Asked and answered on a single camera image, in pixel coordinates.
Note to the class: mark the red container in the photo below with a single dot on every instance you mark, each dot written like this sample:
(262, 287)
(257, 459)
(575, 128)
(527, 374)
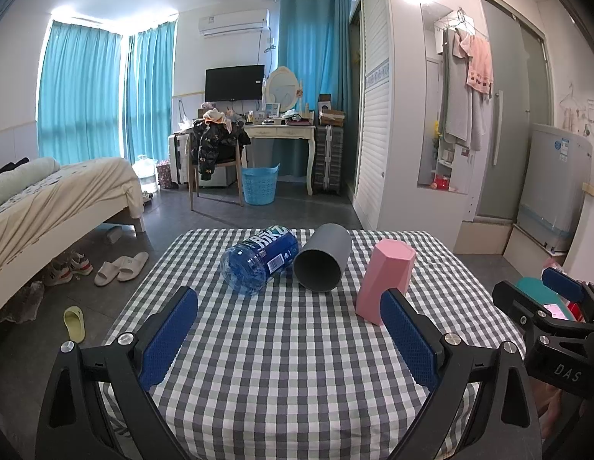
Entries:
(440, 183)

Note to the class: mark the white air conditioner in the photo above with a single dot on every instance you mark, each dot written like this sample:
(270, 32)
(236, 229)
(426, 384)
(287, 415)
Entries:
(233, 23)

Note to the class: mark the grey hanging towel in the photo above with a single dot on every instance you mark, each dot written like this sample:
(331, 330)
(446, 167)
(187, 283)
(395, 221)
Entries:
(462, 115)

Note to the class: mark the teal box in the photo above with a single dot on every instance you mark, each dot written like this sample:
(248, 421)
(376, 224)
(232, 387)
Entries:
(536, 292)

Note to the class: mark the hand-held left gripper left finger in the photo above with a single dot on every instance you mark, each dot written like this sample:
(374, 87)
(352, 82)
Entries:
(167, 340)

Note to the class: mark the person's right hand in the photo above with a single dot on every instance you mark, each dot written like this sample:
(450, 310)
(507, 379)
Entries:
(549, 409)

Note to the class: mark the cream blanket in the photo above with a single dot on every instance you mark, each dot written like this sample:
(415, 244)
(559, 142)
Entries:
(72, 201)

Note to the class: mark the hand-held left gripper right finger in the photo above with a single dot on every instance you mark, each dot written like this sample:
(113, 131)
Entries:
(409, 345)

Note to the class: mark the white wardrobe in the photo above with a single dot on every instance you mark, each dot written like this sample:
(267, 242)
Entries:
(376, 105)

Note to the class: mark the pink hanging towel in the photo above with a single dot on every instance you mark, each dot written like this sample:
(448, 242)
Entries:
(479, 64)

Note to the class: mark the cardboard boxes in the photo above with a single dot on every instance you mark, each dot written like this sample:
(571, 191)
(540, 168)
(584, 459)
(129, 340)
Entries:
(331, 115)

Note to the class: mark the dark teal curtain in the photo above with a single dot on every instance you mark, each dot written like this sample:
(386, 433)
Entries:
(314, 48)

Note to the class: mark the wide teal curtain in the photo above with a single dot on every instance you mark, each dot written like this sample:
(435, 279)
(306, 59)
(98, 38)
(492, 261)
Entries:
(79, 91)

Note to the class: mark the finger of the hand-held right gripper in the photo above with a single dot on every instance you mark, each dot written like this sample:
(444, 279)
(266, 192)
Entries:
(510, 303)
(563, 282)

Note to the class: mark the yellow slipper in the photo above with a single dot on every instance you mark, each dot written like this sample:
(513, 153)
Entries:
(75, 323)

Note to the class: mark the blue laundry basket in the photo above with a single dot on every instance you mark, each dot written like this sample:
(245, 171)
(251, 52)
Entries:
(259, 186)

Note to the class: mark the black suitcase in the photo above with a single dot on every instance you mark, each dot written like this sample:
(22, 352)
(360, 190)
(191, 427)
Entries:
(328, 160)

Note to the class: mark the pink gift bag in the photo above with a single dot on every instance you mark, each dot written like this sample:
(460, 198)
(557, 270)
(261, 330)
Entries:
(165, 176)

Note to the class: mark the clear water jug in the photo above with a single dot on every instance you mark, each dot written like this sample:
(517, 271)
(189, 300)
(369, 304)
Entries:
(146, 175)

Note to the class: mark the black patterned jacket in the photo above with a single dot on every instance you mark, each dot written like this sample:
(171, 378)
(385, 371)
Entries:
(213, 143)

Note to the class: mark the wooden chair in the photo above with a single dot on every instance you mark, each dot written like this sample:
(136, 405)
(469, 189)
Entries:
(220, 167)

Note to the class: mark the white sneaker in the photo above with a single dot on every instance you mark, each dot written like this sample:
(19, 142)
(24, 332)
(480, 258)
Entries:
(56, 274)
(80, 264)

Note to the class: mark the frosted glass door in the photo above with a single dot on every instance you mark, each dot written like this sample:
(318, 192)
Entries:
(505, 105)

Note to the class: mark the pink faceted cup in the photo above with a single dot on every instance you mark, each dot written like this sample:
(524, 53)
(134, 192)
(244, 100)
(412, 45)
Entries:
(383, 273)

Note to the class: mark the clear plastic bag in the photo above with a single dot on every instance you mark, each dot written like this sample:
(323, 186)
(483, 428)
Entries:
(21, 302)

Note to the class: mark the blue water bottle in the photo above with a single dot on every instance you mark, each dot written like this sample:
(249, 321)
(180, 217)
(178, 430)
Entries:
(261, 258)

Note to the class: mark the bed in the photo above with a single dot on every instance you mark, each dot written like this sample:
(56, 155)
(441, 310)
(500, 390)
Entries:
(62, 220)

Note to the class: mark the narrow teal curtain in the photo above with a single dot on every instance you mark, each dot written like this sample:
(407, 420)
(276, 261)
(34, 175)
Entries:
(149, 91)

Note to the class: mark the grey checked tablecloth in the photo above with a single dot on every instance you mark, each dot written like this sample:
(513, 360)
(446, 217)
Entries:
(287, 354)

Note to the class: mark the cream dressing table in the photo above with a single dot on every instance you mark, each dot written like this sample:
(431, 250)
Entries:
(278, 132)

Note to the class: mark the white slipper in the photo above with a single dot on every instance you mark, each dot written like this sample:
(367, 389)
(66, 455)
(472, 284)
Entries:
(107, 273)
(132, 267)

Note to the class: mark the pale green pillow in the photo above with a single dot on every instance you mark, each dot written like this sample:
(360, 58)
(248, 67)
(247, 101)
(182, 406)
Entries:
(19, 179)

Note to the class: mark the oval mirror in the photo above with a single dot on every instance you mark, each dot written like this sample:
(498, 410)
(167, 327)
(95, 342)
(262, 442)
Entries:
(282, 88)

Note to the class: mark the grey cup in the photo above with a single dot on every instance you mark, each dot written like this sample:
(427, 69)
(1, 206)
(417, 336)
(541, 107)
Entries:
(321, 261)

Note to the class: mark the black television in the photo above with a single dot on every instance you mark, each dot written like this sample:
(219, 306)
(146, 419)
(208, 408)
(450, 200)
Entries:
(234, 83)

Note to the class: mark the white suitcase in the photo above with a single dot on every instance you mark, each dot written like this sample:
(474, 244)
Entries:
(178, 158)

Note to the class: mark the white washing machine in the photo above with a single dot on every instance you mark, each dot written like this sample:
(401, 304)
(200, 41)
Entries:
(553, 187)

